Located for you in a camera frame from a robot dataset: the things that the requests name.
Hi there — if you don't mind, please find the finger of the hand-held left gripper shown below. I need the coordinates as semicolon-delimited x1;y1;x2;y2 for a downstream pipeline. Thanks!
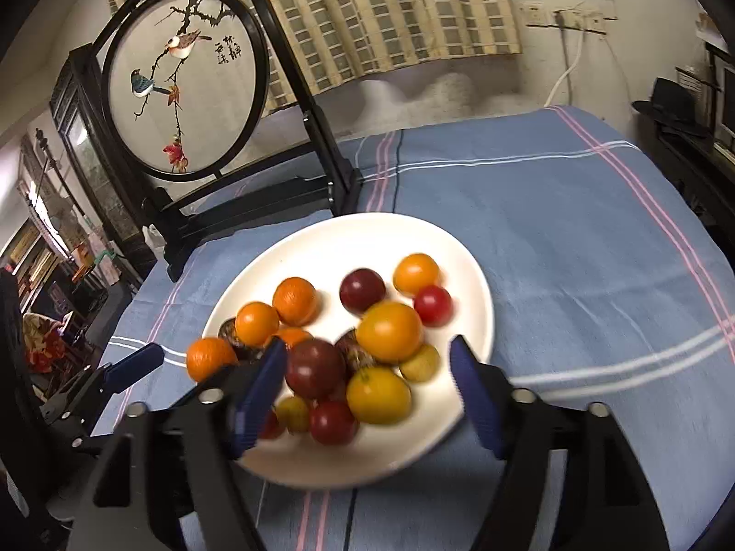
69;413;132;459
37;343;165;431

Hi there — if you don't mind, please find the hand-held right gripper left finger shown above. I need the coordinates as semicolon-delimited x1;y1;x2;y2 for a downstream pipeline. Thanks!
69;337;288;551

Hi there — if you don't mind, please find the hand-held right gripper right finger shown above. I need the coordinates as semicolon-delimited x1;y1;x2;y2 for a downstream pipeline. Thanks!
449;334;670;551

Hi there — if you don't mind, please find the small yellow-green fruit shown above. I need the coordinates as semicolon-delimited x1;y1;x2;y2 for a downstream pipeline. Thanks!
274;396;312;435
399;344;442;383

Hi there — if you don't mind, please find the dark purple plum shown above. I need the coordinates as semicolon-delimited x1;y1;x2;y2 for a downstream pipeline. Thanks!
285;340;347;399

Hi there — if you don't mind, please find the large yellowish orange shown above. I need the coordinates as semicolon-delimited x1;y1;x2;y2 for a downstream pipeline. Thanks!
346;366;413;427

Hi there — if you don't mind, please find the red plum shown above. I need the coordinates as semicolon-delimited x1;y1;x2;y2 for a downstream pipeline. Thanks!
339;268;386;315

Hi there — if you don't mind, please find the white oval plate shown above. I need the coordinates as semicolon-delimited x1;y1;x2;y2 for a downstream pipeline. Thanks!
201;214;496;491

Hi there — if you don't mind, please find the floral cloth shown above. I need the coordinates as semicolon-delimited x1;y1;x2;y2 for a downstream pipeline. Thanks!
23;313;73;371

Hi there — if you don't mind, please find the blue striped tablecloth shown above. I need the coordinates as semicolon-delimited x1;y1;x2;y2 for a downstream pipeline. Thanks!
43;104;735;551

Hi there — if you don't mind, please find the dark wooden cabinet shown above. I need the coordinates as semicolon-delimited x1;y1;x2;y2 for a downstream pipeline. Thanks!
51;49;167;276

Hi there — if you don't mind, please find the round embroidered screen black stand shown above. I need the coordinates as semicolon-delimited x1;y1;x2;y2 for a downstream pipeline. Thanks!
95;0;364;283

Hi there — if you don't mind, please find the dark side desk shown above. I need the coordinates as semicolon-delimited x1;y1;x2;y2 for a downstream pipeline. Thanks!
655;126;735;231

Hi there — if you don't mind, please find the black hat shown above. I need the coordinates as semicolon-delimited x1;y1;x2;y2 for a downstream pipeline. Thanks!
632;77;713;139

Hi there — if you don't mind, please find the beige checked curtain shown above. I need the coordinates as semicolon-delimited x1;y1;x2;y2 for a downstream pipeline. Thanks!
100;0;522;112

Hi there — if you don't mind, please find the white power cable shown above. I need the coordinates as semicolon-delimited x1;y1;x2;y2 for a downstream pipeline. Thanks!
543;28;587;107

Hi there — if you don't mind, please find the white wall socket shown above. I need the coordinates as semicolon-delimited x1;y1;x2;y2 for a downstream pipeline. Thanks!
520;3;555;27

